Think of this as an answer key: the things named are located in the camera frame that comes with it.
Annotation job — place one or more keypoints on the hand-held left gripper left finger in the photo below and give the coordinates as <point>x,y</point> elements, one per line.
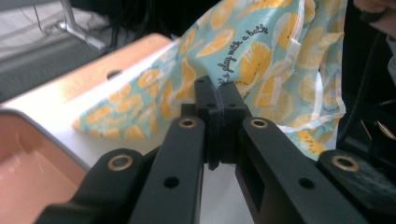
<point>209,121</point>

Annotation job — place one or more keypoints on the pink basket with grey rim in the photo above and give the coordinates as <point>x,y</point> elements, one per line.
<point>31,174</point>

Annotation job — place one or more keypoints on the metal stand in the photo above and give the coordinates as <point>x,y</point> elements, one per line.
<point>77,29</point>

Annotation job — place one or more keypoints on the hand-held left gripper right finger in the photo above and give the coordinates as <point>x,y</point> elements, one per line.
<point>232,124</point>

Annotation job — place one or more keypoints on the orange slice print cloth bag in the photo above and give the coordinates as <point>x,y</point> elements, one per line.
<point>261,62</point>

